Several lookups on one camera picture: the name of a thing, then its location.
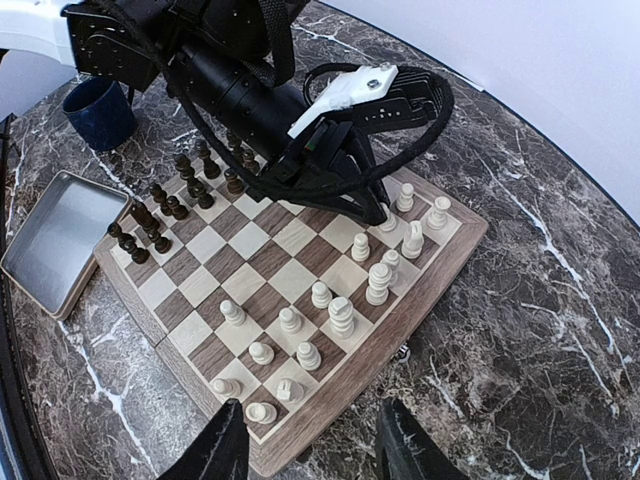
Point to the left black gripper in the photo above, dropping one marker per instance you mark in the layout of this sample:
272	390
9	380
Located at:
323	156

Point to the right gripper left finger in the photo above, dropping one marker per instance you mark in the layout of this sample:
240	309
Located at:
220	451

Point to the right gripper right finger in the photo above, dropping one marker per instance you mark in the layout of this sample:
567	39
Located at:
405	451

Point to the white chess rook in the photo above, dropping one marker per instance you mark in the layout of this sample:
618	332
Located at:
261	413

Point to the white chess pawn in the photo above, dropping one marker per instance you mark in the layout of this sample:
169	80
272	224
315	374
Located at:
227	387
289	320
261	353

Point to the white chess piece round top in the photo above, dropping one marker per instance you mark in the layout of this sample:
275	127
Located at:
379	280

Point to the white chess bishop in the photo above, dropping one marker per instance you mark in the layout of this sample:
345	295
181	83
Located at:
308	356

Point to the wooden chess board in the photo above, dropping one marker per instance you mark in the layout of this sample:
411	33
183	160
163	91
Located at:
231	269

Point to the metal tray wooden rim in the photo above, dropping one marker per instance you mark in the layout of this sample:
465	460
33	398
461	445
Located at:
51	257

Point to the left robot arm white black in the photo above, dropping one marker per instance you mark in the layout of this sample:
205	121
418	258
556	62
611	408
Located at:
230	65

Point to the dark blue mug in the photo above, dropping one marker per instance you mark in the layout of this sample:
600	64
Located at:
100	113

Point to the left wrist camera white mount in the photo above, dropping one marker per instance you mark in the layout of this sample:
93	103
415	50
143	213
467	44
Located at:
375	99

